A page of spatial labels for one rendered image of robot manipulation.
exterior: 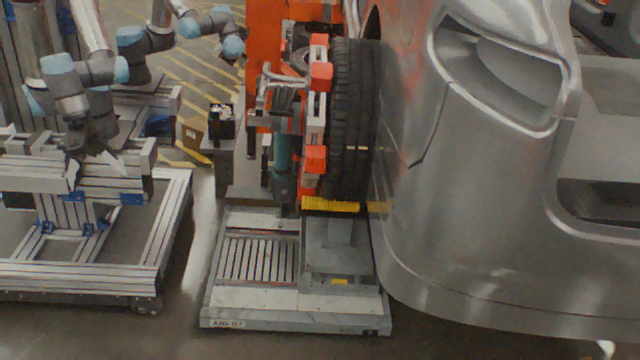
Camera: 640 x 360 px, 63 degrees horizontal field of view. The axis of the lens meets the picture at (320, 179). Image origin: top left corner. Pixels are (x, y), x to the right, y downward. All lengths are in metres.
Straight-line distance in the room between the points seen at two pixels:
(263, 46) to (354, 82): 0.74
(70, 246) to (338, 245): 1.20
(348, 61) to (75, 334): 1.58
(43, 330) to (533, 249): 1.99
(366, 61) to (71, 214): 1.47
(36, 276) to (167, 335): 0.58
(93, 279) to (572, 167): 1.90
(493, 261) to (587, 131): 1.06
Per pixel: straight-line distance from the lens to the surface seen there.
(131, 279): 2.31
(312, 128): 1.85
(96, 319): 2.51
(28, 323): 2.58
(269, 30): 2.46
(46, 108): 1.99
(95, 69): 1.59
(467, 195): 1.14
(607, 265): 1.27
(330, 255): 2.40
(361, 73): 1.88
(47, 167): 2.12
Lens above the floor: 1.83
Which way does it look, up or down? 34 degrees down
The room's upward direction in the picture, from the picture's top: 6 degrees clockwise
